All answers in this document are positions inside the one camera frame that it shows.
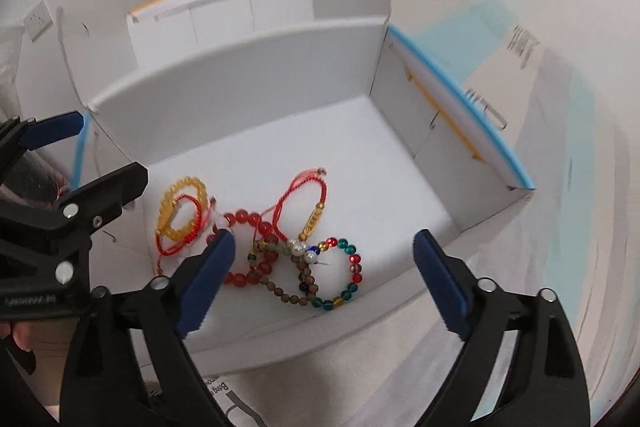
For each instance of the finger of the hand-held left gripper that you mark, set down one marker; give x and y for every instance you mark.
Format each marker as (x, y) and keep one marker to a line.
(110, 189)
(52, 129)

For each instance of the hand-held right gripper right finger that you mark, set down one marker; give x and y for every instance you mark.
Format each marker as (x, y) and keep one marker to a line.
(445, 288)

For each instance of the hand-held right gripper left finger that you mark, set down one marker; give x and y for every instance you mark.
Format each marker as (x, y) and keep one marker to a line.
(207, 282)

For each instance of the sky print cardboard box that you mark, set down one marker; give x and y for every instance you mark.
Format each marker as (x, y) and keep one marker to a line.
(350, 147)

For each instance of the person's left hand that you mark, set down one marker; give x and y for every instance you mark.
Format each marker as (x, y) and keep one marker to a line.
(20, 337)

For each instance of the white wall socket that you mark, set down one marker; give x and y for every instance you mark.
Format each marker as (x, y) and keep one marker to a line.
(39, 21)

